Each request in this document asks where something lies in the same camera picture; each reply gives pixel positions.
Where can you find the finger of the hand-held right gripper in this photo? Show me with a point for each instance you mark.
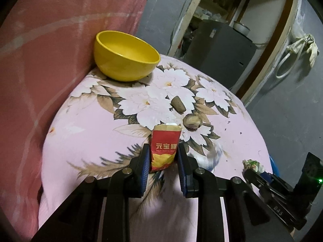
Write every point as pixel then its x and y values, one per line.
pixel 271 178
pixel 257 182

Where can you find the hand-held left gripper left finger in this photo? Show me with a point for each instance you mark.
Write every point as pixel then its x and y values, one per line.
pixel 145 171

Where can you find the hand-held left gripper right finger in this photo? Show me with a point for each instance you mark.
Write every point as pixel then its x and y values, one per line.
pixel 183 171

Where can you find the blue plastic basin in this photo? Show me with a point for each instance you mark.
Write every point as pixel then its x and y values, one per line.
pixel 272 165

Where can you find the white green wrapper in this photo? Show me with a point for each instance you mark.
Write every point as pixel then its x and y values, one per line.
pixel 252 165

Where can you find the red snack packet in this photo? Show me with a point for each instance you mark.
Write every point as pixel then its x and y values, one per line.
pixel 164 148

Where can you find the brown nut shell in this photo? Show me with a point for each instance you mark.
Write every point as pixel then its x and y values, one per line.
pixel 193 123
pixel 178 104

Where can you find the pink floral tablecloth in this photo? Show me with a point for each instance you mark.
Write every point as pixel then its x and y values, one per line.
pixel 88 131

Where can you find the yellow bowl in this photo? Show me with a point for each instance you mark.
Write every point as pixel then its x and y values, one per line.
pixel 126 58

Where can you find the grey fridge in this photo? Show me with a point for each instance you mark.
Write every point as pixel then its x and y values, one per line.
pixel 219 50

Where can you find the cream rubber gloves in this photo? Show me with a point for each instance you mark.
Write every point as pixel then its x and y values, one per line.
pixel 306 45

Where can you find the pink checked cloth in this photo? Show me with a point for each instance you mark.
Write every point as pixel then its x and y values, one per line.
pixel 50 68

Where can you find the metal pot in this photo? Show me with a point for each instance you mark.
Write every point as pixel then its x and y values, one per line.
pixel 241 27

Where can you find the wooden door frame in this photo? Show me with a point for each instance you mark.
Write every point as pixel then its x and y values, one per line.
pixel 272 50

